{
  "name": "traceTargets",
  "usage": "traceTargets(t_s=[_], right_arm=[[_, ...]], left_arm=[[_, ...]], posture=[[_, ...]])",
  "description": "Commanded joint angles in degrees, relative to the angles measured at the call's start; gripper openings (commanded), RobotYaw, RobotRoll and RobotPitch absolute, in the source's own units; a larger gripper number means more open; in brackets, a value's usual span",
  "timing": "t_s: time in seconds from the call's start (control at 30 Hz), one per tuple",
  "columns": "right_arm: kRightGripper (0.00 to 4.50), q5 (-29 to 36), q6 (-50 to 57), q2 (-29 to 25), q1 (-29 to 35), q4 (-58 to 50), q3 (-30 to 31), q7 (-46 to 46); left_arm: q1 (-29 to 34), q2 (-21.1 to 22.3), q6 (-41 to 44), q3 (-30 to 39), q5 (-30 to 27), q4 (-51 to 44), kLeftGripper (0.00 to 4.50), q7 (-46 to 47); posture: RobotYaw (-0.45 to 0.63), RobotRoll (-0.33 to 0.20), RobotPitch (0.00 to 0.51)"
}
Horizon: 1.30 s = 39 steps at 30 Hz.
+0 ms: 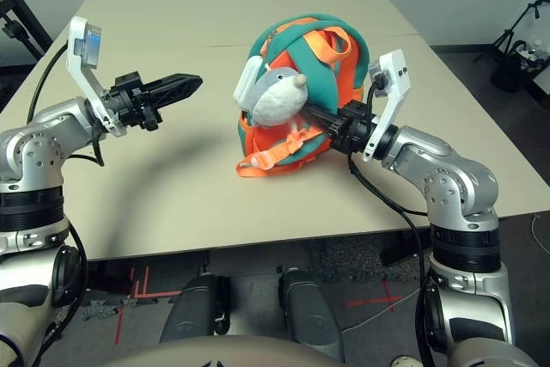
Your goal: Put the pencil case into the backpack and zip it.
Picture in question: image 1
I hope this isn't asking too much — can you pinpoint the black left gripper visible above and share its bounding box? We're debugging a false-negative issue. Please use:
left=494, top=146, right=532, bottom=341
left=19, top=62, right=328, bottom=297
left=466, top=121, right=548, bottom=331
left=104, top=70, right=205, bottom=133

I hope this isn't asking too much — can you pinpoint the teal and orange backpack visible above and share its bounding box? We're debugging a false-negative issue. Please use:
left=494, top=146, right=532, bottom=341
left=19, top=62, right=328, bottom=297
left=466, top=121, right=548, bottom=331
left=235, top=16, right=372, bottom=180

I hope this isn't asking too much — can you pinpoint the robot right leg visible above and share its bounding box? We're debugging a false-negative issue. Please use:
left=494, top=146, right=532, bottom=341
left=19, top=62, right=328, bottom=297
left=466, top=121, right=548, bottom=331
left=278, top=267, right=345, bottom=362

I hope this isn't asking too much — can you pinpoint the white pencil case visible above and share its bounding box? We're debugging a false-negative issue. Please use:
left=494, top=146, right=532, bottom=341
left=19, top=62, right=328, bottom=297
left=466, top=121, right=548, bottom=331
left=232, top=56, right=264, bottom=112

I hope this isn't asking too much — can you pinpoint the black tripod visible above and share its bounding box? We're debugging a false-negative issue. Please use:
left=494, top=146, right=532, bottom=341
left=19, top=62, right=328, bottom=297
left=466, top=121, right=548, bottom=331
left=474, top=0, right=550, bottom=63

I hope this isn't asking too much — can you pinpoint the black-framed side table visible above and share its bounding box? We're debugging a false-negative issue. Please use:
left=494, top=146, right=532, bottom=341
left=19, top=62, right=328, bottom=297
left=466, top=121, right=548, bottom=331
left=0, top=0, right=55, bottom=61

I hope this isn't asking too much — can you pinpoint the grey robot torso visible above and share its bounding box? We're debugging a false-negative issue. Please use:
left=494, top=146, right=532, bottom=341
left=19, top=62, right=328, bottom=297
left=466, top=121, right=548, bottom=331
left=98, top=335, right=345, bottom=367

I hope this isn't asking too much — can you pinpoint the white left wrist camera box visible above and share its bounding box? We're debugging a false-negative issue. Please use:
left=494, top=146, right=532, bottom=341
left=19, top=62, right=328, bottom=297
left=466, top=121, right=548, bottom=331
left=65, top=15, right=118, bottom=137

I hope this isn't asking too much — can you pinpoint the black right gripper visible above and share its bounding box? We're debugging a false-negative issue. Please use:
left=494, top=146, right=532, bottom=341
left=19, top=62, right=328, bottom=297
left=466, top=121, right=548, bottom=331
left=305, top=100, right=380, bottom=156

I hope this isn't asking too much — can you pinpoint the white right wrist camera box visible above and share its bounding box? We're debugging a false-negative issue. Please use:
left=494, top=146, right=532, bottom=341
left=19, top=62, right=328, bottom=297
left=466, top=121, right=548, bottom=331
left=361, top=48, right=414, bottom=163

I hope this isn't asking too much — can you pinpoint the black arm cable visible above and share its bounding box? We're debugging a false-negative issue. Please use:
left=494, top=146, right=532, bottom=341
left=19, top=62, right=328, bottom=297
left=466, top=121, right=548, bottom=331
left=25, top=42, right=107, bottom=367
left=346, top=72, right=436, bottom=367

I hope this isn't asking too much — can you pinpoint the robot leg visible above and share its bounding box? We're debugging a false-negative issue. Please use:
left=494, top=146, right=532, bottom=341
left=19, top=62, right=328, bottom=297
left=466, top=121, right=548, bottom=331
left=159, top=272, right=231, bottom=345
left=278, top=267, right=345, bottom=362

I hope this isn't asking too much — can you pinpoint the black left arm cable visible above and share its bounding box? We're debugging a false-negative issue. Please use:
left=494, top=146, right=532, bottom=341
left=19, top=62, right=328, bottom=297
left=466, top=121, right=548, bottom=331
left=25, top=42, right=107, bottom=367

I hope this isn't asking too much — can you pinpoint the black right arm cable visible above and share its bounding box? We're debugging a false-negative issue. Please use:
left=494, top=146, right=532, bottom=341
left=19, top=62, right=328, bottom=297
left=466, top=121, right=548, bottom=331
left=346, top=72, right=436, bottom=367

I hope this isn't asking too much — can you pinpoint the robot left leg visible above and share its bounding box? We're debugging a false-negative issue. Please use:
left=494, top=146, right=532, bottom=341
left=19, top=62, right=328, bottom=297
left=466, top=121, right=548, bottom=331
left=159, top=272, right=231, bottom=345

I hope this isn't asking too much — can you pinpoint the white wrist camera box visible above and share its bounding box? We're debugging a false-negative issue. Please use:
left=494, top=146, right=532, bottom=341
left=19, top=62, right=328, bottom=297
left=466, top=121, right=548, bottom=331
left=65, top=15, right=118, bottom=137
left=361, top=48, right=414, bottom=163

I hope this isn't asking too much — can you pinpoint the white floor cable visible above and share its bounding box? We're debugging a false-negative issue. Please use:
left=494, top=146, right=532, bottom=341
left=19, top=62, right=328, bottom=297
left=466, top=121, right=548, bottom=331
left=341, top=214, right=550, bottom=334

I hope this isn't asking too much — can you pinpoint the grey plush toy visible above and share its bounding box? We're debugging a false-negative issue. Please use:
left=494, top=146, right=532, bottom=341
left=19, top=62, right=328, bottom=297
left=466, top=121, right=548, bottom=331
left=251, top=66, right=309, bottom=128

